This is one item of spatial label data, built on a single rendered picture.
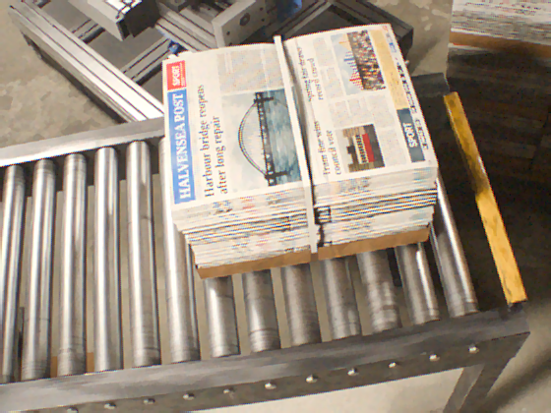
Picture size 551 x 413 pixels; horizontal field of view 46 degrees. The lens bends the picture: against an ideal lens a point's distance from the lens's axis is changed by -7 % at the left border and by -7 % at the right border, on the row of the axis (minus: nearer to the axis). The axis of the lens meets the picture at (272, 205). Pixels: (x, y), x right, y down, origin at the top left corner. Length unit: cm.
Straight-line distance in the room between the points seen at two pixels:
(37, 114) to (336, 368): 182
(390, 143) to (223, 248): 30
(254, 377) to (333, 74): 47
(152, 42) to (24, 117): 59
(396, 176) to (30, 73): 204
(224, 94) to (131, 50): 136
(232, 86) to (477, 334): 54
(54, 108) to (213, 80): 160
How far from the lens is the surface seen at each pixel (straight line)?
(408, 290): 111
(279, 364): 106
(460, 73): 177
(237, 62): 107
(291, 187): 92
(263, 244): 105
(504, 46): 169
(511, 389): 192
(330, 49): 107
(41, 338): 118
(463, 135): 125
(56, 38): 251
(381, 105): 100
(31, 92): 270
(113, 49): 240
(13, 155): 141
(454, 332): 108
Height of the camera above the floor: 180
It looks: 58 degrees down
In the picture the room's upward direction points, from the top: 11 degrees counter-clockwise
